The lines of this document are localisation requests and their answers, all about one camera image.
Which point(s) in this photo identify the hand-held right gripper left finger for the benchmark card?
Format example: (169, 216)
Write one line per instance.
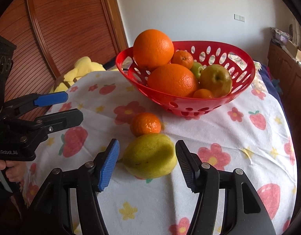
(108, 166)

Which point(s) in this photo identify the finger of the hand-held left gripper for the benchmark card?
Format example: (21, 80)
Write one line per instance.
(64, 118)
(52, 99)

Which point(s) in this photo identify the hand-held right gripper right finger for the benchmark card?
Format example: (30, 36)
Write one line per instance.
(185, 166)

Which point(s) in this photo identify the yellow-green lemon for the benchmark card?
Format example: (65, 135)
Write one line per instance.
(150, 155)

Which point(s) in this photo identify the small mandarin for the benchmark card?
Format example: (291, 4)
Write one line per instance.
(203, 93)

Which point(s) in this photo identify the red perforated plastic basket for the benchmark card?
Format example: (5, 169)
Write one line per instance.
(228, 100)

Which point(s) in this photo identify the large yellow-green apple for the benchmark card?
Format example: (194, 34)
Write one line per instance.
(215, 80)

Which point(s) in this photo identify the large orange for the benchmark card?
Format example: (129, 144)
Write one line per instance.
(172, 80)
(152, 47)

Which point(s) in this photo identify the person's left hand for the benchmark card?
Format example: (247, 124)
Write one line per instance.
(17, 171)

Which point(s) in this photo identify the white strawberry flower cloth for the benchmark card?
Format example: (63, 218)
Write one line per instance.
(189, 129)

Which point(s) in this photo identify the yellow plush toy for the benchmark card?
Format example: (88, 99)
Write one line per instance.
(79, 72)

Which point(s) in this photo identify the wooden slatted wardrobe door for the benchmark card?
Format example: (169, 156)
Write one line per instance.
(67, 24)

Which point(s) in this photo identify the small green apple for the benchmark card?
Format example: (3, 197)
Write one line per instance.
(196, 69)

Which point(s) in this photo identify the floral blanket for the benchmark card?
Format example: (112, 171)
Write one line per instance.
(257, 72)

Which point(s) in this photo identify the teal cloth item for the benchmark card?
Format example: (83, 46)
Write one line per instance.
(276, 82)

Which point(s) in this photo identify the navy blue blanket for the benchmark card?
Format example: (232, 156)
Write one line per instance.
(267, 73)

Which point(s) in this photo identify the long wooden cabinet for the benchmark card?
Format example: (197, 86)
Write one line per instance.
(287, 66)

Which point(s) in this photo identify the cardboard box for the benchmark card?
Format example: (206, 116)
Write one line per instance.
(295, 51)

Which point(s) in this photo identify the stack of folded things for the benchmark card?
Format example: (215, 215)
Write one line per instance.
(280, 35)

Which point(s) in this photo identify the white light switch plate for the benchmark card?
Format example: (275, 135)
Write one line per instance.
(239, 17)

